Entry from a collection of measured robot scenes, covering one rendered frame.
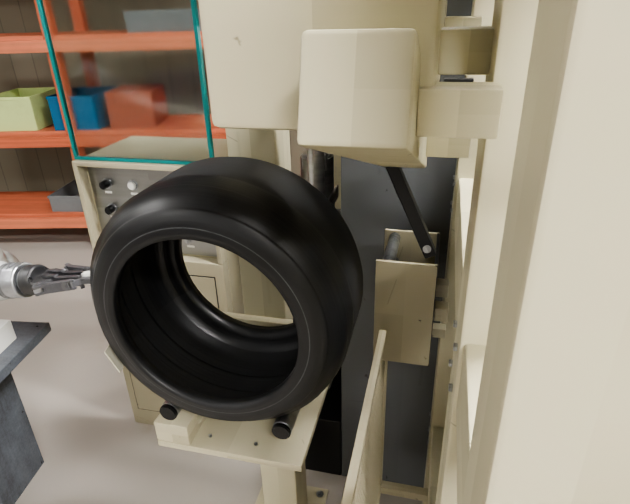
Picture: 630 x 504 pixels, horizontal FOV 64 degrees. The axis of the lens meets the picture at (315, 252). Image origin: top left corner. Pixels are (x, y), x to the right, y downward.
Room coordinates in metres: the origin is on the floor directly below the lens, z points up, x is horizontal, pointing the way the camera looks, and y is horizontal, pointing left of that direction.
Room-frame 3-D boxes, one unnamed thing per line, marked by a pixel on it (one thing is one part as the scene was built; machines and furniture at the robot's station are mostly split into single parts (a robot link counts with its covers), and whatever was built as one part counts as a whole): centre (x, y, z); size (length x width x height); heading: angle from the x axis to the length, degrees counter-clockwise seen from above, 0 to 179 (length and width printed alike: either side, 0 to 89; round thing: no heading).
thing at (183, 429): (1.08, 0.32, 0.84); 0.36 x 0.09 x 0.06; 166
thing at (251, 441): (1.04, 0.18, 0.80); 0.37 x 0.36 x 0.02; 76
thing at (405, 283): (1.16, -0.24, 1.05); 0.20 x 0.15 x 0.30; 166
